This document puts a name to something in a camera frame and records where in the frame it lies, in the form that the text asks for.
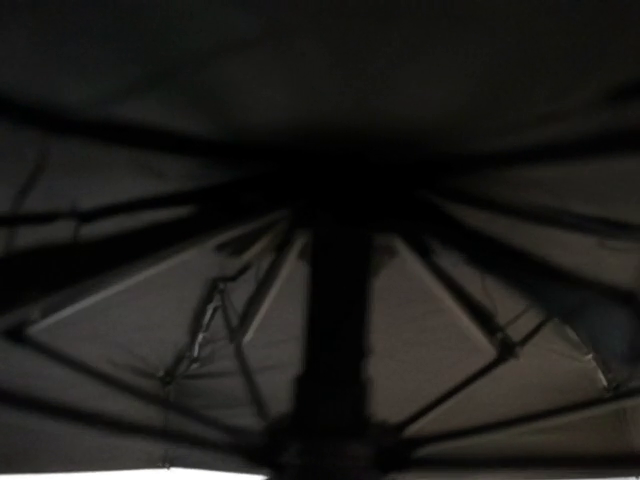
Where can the lavender folding umbrella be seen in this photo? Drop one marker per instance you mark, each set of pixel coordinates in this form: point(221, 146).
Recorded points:
point(321, 239)

